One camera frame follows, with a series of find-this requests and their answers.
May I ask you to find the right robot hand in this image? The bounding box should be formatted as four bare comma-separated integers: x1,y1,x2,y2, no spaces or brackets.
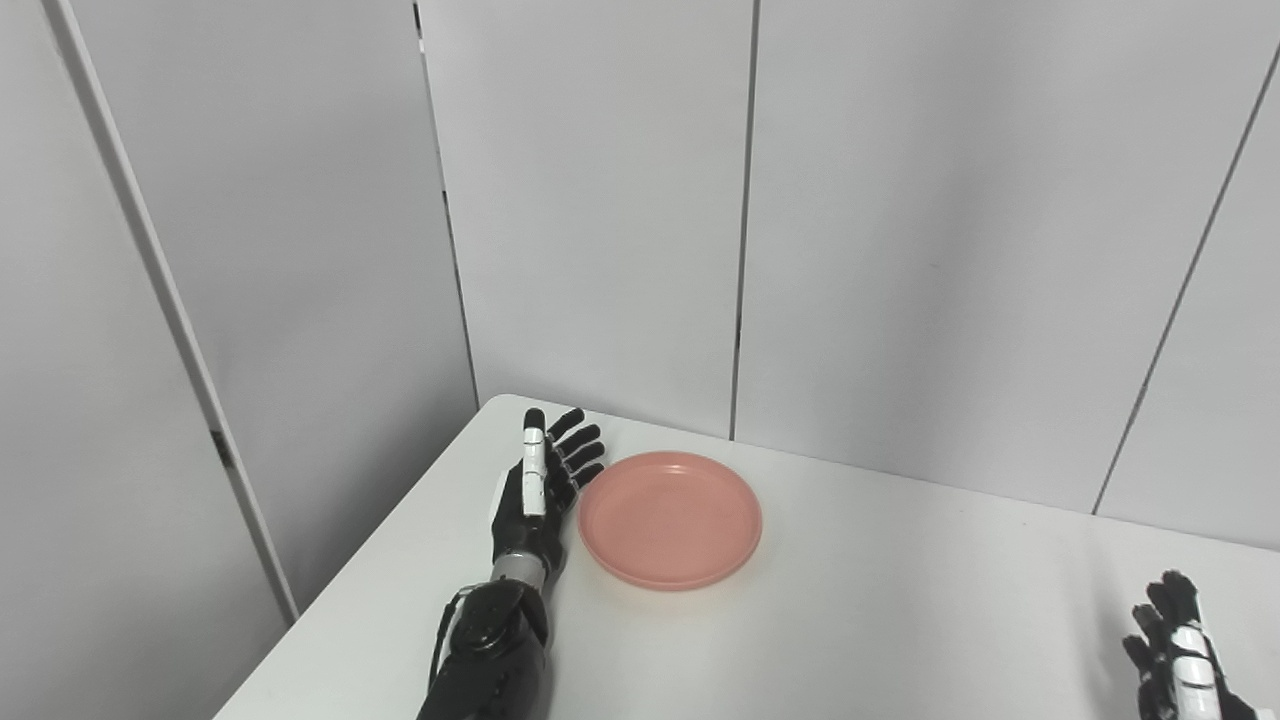
1122,570,1257,720

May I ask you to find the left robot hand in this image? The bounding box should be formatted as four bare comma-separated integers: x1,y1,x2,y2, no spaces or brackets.
490,407,607,579

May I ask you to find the pink round plate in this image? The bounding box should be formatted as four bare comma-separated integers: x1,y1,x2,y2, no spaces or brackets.
577,451,764,592

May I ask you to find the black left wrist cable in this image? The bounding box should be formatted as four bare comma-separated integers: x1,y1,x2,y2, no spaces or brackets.
426,588,471,691

